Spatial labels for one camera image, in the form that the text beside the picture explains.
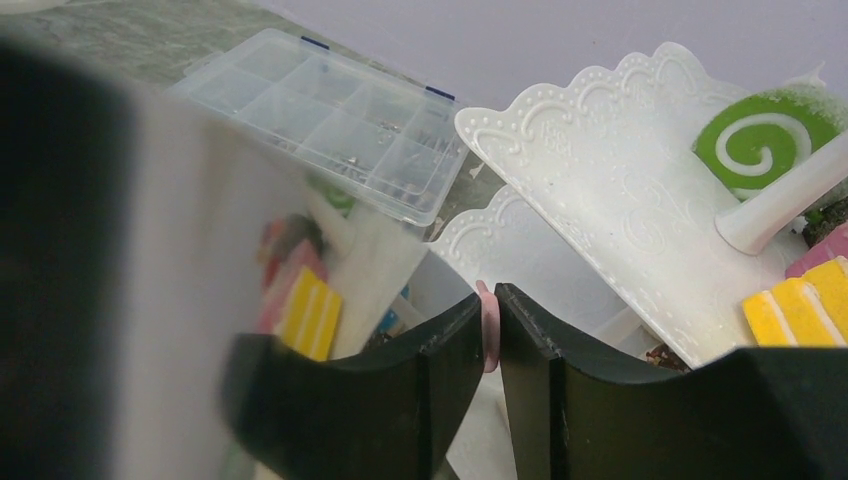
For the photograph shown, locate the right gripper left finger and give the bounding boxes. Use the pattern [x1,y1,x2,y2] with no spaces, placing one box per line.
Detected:
[221,295,484,479]

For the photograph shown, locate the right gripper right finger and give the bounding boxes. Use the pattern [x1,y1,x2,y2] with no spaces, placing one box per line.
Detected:
[495,284,847,479]

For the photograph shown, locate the yellow cake piece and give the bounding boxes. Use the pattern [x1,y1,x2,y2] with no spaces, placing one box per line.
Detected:
[741,256,847,348]

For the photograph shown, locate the chocolate sprinkled donut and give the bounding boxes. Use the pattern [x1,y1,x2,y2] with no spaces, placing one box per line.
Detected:
[645,344,690,373]

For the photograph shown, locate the pink handled tongs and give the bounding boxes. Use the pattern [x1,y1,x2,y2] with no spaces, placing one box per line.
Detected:
[475,280,501,373]

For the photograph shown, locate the white three-tier dessert stand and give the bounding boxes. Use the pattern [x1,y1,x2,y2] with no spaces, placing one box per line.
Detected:
[455,43,847,372]

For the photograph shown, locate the green roll cake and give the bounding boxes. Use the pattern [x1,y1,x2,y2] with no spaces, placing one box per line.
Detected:
[692,84,847,201]

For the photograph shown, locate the pink cake with cherry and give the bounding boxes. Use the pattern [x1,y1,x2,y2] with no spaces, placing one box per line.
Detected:
[785,222,847,278]

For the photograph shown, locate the clear plastic compartment box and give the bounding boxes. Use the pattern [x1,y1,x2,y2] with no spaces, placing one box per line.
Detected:
[168,29,467,227]

